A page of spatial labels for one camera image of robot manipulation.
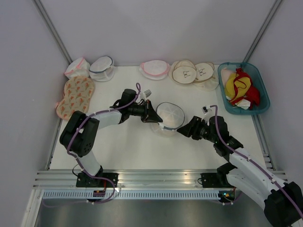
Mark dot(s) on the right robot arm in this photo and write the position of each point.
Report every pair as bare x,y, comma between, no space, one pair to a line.
281,202

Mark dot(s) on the left aluminium frame post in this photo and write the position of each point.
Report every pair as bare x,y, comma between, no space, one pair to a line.
53,31

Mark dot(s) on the white garment in basket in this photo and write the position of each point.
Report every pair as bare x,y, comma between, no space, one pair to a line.
239,102

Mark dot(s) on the aluminium frame post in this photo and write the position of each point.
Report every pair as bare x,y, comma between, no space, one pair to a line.
261,32
53,31

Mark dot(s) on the yellow bra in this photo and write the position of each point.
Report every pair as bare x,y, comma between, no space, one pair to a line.
237,86

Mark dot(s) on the right side aluminium rail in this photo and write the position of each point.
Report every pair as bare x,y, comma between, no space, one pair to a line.
263,142

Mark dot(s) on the floral beige laundry bag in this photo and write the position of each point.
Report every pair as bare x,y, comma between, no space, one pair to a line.
77,95

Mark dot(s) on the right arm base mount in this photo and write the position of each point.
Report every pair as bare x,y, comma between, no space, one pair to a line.
217,179

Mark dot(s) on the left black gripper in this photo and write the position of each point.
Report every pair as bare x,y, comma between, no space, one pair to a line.
150,116

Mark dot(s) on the pale pink bra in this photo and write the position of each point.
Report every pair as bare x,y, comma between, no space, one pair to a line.
225,74

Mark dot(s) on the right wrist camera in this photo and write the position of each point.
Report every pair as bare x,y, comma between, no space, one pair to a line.
207,110

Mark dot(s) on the pink-trimmed crumpled mesh bag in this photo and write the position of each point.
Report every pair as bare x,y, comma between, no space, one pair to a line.
79,67

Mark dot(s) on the pink-trimmed round mesh bag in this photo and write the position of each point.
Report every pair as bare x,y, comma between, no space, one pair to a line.
155,69

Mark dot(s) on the white slotted cable duct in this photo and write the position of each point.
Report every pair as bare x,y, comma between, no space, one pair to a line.
133,194

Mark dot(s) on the teal plastic basket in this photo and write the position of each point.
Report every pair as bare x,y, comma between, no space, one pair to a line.
257,82

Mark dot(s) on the right aluminium frame post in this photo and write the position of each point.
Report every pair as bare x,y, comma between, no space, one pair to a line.
261,32

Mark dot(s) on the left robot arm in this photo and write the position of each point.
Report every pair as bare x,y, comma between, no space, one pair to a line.
79,135

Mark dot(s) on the beige bra-print laundry bag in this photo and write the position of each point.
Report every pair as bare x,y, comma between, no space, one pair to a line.
182,72

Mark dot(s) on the left side aluminium rail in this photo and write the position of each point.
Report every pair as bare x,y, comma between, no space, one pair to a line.
53,143

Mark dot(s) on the red bra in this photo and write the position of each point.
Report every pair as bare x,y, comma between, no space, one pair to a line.
253,94

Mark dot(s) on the blue-trimmed white mesh laundry bag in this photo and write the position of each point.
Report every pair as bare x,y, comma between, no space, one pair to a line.
173,117

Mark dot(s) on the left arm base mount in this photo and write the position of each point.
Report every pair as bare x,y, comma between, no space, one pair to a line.
101,180

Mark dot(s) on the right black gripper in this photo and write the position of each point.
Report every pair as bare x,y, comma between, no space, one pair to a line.
191,129

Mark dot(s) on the blue-trimmed cylindrical mesh bag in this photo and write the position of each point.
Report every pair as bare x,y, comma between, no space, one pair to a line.
103,69

